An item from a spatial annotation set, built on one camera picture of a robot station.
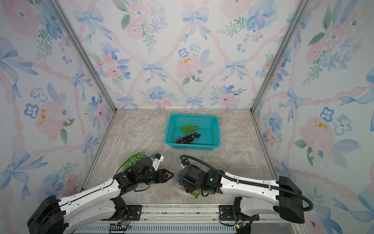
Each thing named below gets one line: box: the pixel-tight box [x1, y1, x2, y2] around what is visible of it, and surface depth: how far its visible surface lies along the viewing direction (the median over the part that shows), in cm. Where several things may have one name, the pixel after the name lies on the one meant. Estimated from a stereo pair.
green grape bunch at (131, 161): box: [122, 152, 146, 170], surface depth 86 cm
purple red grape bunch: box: [175, 132, 202, 144], surface depth 100 cm
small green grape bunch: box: [180, 124, 200, 135], surface depth 106 cm
